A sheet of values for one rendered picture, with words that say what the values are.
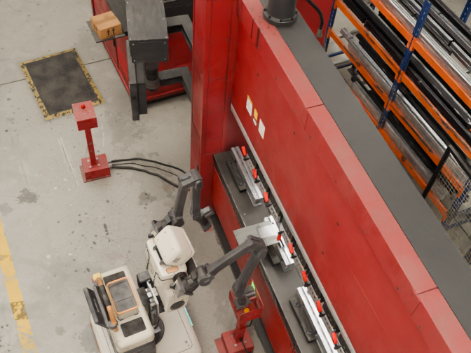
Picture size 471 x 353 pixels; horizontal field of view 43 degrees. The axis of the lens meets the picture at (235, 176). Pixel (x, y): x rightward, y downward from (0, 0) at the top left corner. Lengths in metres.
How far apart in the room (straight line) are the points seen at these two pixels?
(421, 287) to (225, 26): 2.01
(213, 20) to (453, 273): 2.01
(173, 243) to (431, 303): 1.61
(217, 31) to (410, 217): 1.73
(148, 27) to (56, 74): 2.75
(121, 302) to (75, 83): 3.09
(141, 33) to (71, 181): 2.10
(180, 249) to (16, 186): 2.49
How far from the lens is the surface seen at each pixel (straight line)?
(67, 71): 6.58
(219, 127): 4.39
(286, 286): 4.03
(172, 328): 4.51
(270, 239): 4.05
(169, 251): 3.56
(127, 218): 5.32
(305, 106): 3.02
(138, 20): 4.01
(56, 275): 5.12
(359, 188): 2.74
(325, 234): 3.21
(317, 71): 3.21
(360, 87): 5.99
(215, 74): 4.00
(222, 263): 3.53
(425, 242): 2.67
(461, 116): 5.00
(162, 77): 4.68
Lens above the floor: 4.41
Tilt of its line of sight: 52 degrees down
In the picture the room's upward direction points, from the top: 7 degrees clockwise
